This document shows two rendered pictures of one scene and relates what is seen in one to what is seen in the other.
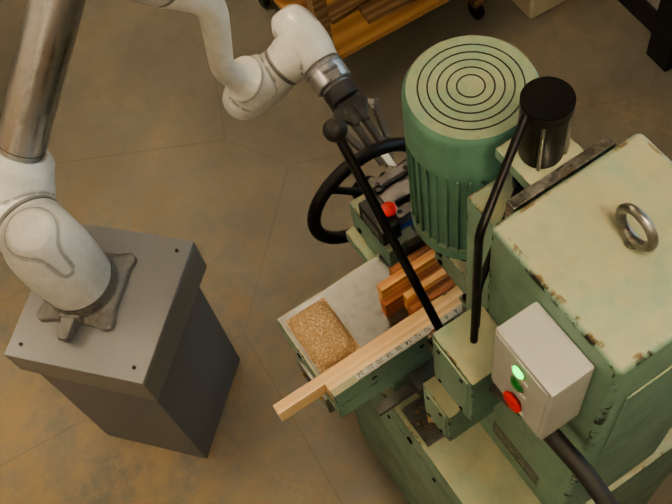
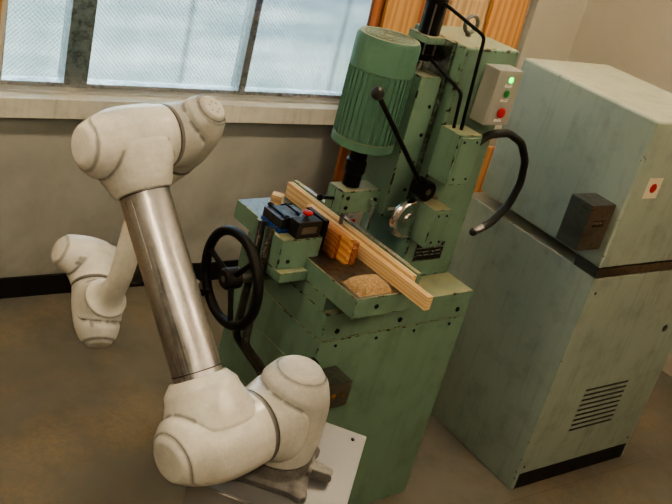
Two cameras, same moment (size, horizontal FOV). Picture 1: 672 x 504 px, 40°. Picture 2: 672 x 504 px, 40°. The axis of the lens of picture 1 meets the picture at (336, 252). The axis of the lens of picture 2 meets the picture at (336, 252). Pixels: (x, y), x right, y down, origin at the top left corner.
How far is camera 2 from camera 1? 2.68 m
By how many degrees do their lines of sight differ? 79
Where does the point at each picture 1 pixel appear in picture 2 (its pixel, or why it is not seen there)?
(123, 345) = (332, 444)
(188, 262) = not seen: hidden behind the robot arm
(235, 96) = (119, 309)
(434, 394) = (440, 209)
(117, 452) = not seen: outside the picture
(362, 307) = (347, 270)
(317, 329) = (370, 278)
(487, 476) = (427, 285)
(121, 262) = not seen: hidden behind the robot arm
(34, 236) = (309, 365)
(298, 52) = (108, 253)
